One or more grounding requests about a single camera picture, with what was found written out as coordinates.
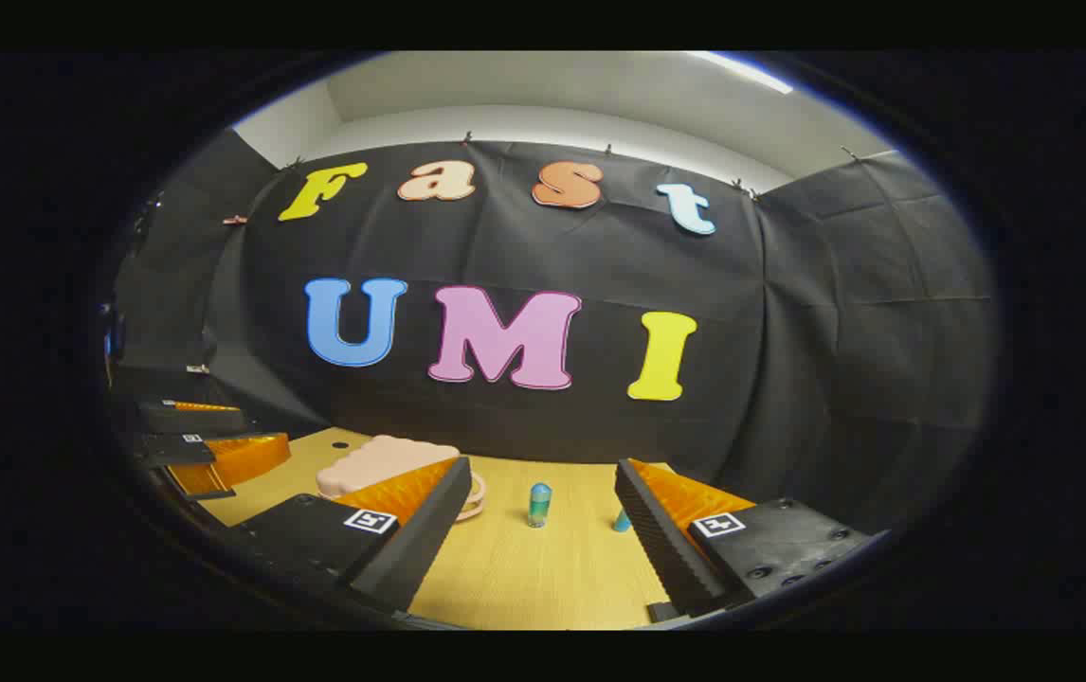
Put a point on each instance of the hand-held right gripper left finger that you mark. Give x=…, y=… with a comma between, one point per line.
x=429, y=530

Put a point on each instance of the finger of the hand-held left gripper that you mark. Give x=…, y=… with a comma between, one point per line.
x=192, y=420
x=249, y=459

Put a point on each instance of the pink suitcase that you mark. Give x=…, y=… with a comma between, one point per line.
x=382, y=459

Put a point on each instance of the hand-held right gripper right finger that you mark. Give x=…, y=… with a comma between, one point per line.
x=657, y=540

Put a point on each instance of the blue-capped green bottle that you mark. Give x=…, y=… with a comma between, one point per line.
x=539, y=507

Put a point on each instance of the white teal-capped cream tube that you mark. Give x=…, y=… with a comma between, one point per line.
x=621, y=522

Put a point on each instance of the black backdrop cloth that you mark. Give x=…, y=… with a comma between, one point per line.
x=600, y=265

